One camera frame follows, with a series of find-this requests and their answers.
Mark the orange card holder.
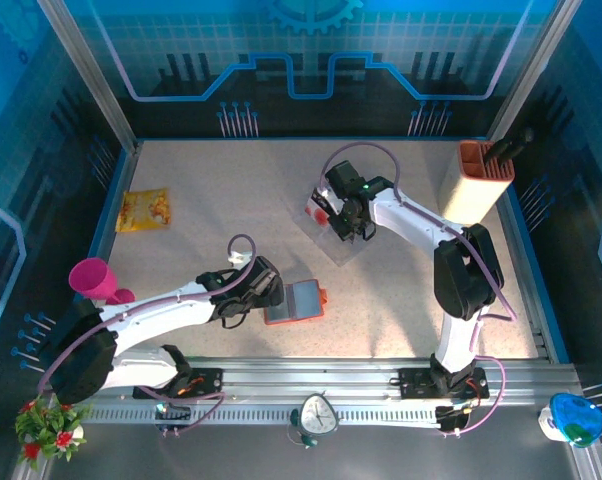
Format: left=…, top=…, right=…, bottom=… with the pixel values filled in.
left=263, top=279, right=328, bottom=326

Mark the cream knife block orange top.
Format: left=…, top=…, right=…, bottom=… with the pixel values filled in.
left=439, top=139, right=516, bottom=225

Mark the yellow snack bag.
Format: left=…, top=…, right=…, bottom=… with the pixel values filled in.
left=114, top=187, right=174, bottom=234

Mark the small controller board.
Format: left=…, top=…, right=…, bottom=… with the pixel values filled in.
left=433, top=402, right=475, bottom=439
left=153, top=398, right=192, bottom=436

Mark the pink plastic goblet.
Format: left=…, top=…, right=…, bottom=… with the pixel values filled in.
left=68, top=257, right=137, bottom=307

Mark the white triangular desk clock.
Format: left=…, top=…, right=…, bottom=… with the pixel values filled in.
left=289, top=392, right=341, bottom=449

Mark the potted plant with red flowers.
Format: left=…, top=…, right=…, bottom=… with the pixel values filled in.
left=13, top=394, right=95, bottom=471

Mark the blue and white container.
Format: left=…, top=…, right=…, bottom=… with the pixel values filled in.
left=538, top=392, right=602, bottom=449

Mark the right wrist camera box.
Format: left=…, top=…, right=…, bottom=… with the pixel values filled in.
left=325, top=159, right=367, bottom=194

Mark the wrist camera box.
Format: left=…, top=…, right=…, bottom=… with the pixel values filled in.
left=248, top=255, right=282, bottom=289
left=325, top=159, right=367, bottom=194

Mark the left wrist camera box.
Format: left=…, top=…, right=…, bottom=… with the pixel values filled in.
left=248, top=255, right=282, bottom=289

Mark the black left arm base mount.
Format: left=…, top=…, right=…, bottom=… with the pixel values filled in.
left=132, top=367, right=225, bottom=401

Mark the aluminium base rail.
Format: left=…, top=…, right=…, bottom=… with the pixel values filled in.
left=40, top=355, right=582, bottom=401

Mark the slotted grey cable duct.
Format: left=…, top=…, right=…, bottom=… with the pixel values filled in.
left=83, top=404, right=452, bottom=426

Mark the black knife handle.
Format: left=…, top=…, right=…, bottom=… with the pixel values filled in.
left=482, top=127, right=536, bottom=166

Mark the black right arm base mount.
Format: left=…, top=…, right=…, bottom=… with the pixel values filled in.
left=397, top=367, right=490, bottom=400

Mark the aluminium frame post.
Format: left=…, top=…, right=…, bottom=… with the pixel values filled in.
left=34, top=0, right=143, bottom=154
left=485, top=0, right=582, bottom=144

